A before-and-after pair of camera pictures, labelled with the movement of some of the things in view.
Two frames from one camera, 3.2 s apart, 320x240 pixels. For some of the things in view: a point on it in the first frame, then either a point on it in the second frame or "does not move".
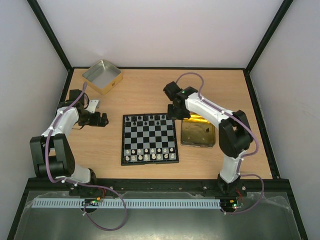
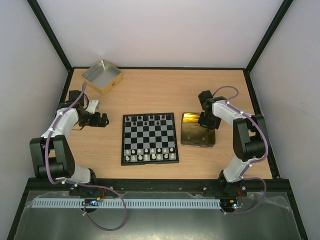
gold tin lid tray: x=196 y=131 does not move
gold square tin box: x=103 y=76 does not move
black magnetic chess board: x=148 y=139 does not move
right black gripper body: x=176 y=113 -> x=208 y=124
